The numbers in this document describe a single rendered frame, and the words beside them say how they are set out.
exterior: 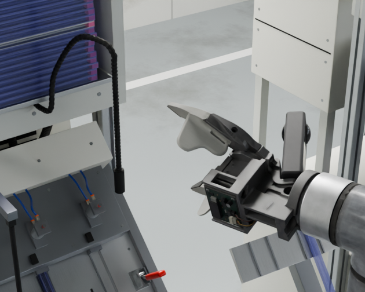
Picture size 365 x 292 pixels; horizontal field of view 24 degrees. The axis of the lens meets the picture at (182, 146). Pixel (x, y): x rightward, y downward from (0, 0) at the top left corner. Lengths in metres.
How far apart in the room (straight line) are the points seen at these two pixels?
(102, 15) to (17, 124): 0.24
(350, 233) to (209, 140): 0.21
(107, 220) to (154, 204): 2.10
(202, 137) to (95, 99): 0.57
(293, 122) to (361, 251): 0.20
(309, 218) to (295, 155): 0.10
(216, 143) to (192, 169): 2.88
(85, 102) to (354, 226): 0.75
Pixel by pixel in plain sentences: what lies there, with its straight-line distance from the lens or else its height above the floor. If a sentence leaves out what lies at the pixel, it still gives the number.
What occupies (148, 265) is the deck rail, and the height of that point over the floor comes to 1.04.
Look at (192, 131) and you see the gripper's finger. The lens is 1.01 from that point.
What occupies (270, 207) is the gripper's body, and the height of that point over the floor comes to 1.50.
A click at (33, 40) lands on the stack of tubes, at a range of 1.42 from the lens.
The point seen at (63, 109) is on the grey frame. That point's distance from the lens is 1.53.
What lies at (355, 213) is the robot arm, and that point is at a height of 1.52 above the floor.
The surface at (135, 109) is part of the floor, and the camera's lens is 4.41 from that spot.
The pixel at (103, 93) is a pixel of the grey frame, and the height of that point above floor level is 1.34.
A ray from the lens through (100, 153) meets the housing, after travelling 1.57.
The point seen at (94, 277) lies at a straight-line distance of 1.59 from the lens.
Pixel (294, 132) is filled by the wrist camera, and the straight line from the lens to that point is 1.04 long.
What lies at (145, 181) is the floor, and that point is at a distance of 3.80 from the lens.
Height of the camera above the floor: 2.03
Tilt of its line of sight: 30 degrees down
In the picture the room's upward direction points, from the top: straight up
